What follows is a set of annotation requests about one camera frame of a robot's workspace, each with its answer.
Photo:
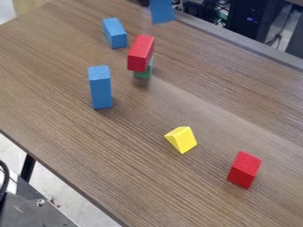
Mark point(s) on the yellow wedge block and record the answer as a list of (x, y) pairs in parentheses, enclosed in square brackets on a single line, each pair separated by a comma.
[(182, 140)]

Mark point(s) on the green block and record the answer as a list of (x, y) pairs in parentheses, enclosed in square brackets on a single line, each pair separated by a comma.
[(144, 72)]

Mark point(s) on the blue rectangular block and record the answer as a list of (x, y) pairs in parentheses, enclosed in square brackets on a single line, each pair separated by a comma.
[(161, 11), (100, 88), (115, 33)]

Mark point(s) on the red rectangular block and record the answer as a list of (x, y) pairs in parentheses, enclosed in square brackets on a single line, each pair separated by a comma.
[(140, 53)]

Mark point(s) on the red cube block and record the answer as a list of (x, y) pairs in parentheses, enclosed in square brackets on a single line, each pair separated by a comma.
[(244, 169)]

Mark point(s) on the black computer case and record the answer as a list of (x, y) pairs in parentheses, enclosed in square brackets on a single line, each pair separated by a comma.
[(251, 16)]

